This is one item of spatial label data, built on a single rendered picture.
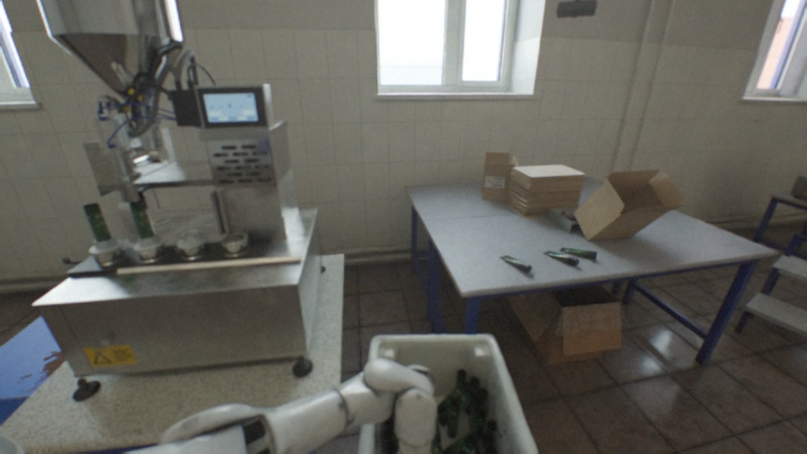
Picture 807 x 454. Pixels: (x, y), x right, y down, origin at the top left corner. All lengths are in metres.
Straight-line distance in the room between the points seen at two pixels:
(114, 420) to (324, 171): 1.78
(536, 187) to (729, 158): 2.85
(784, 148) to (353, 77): 4.47
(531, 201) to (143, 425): 1.77
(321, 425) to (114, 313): 0.62
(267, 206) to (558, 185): 1.52
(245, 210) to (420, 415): 0.69
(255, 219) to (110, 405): 0.56
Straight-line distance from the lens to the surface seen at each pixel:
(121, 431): 1.04
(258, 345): 0.93
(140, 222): 1.01
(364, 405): 0.56
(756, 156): 4.71
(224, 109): 0.90
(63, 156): 3.04
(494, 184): 2.05
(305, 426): 0.51
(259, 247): 0.95
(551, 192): 1.89
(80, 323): 1.04
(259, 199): 0.94
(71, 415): 1.15
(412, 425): 0.60
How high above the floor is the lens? 1.46
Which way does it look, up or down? 21 degrees down
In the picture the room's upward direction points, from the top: straight up
